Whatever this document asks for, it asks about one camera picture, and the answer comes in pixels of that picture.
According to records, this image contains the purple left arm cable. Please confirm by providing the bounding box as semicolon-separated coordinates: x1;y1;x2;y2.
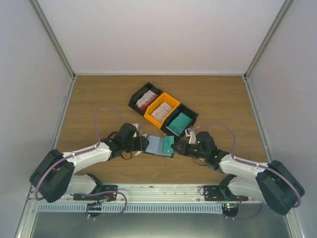
34;105;124;201

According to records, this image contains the yellow middle card bin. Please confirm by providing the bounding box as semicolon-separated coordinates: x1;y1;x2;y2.
144;92;180;128

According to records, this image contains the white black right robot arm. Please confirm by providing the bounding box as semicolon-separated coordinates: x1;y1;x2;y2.
171;131;305;215

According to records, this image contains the red white card stack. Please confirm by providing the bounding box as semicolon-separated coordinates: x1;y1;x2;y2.
136;90;158;111

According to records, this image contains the aluminium corner post left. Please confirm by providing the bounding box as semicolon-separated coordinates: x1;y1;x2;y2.
29;0;76;80

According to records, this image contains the blue card holder wallet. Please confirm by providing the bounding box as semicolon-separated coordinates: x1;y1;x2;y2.
143;135;173;158

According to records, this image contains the teal card stack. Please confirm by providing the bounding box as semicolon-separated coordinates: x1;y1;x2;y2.
166;113;192;136

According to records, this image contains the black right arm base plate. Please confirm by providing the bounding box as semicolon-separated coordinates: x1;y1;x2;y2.
199;185;248;202

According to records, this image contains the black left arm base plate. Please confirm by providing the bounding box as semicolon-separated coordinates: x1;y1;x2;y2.
73;184;118;202

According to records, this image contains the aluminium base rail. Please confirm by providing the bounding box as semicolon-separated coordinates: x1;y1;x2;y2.
27;182;265;202

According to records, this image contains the black right card bin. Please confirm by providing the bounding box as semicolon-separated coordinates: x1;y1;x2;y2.
160;104;199;142

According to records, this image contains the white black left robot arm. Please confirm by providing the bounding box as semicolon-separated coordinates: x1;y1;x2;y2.
29;123;149;203

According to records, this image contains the aluminium corner post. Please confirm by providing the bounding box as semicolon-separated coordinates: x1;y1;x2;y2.
29;0;76;80
243;0;294;80

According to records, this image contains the aluminium corner post right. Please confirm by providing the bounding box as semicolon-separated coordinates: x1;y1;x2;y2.
243;0;294;80

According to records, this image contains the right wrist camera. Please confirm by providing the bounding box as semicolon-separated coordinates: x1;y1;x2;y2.
185;128;196;144

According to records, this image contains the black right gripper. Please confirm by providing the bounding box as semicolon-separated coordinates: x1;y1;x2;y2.
171;141;208;159

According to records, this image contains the grey slotted cable duct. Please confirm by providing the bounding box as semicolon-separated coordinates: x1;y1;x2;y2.
38;203;222;214

